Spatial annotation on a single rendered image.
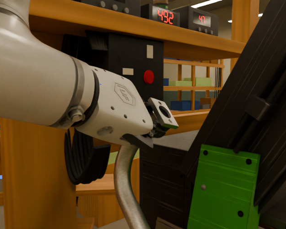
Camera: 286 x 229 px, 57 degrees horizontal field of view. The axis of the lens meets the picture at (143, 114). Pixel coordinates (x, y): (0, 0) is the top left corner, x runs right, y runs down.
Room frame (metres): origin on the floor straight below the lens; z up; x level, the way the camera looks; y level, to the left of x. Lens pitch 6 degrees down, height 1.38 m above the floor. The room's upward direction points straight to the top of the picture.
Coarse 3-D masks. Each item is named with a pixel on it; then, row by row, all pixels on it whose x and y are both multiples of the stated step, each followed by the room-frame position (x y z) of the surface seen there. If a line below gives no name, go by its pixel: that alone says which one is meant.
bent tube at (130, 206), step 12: (156, 108) 0.42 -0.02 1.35; (168, 120) 0.41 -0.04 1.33; (120, 156) 0.45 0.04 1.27; (132, 156) 0.45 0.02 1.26; (120, 168) 0.45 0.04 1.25; (120, 180) 0.44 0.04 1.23; (120, 192) 0.43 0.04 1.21; (132, 192) 0.44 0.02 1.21; (120, 204) 0.42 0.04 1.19; (132, 204) 0.42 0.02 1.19; (132, 216) 0.40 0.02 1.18; (144, 216) 0.41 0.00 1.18; (132, 228) 0.40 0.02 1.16; (144, 228) 0.39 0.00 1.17
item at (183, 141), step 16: (160, 144) 0.67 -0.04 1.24; (176, 144) 0.67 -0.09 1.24; (144, 160) 0.70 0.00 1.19; (160, 160) 0.66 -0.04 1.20; (176, 160) 0.62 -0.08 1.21; (144, 176) 0.70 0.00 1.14; (160, 176) 0.66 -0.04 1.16; (176, 176) 0.62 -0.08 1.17; (144, 192) 0.70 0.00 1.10; (160, 192) 0.66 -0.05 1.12; (176, 192) 0.62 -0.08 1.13; (192, 192) 0.60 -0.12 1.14; (144, 208) 0.70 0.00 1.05; (160, 208) 0.66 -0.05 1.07; (176, 208) 0.62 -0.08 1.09; (176, 224) 0.62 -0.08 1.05
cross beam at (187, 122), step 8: (200, 112) 1.19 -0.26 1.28; (208, 112) 1.19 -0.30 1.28; (176, 120) 1.01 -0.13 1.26; (184, 120) 1.05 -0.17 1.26; (192, 120) 1.08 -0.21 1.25; (200, 120) 1.12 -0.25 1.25; (184, 128) 1.05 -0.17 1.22; (192, 128) 1.08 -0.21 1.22; (96, 144) 0.76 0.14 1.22; (104, 144) 0.78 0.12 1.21; (112, 144) 0.80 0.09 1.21; (0, 152) 0.59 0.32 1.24; (112, 152) 0.80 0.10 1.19; (0, 160) 0.59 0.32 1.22; (0, 168) 0.59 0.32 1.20
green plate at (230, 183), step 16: (208, 160) 0.50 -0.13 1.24; (224, 160) 0.48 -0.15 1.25; (240, 160) 0.46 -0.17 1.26; (256, 160) 0.44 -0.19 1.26; (208, 176) 0.49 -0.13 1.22; (224, 176) 0.47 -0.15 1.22; (240, 176) 0.45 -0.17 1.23; (256, 176) 0.44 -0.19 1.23; (208, 192) 0.48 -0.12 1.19; (224, 192) 0.46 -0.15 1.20; (240, 192) 0.44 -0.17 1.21; (192, 208) 0.49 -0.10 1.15; (208, 208) 0.47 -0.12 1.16; (224, 208) 0.45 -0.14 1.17; (240, 208) 0.43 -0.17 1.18; (256, 208) 0.47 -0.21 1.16; (192, 224) 0.48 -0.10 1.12; (208, 224) 0.46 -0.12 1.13; (224, 224) 0.44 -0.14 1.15; (240, 224) 0.42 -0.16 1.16; (256, 224) 0.47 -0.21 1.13
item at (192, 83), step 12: (168, 60) 5.78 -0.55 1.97; (180, 60) 6.09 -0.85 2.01; (216, 60) 7.08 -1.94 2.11; (180, 72) 6.72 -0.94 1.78; (192, 72) 6.39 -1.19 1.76; (168, 84) 5.93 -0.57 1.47; (180, 84) 6.14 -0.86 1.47; (192, 84) 6.38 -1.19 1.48; (204, 84) 6.70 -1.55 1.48; (180, 96) 6.73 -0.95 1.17; (192, 96) 6.38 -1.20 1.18; (216, 96) 6.93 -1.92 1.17; (180, 108) 6.27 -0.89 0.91; (192, 108) 6.38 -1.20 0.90; (204, 108) 6.78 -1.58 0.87
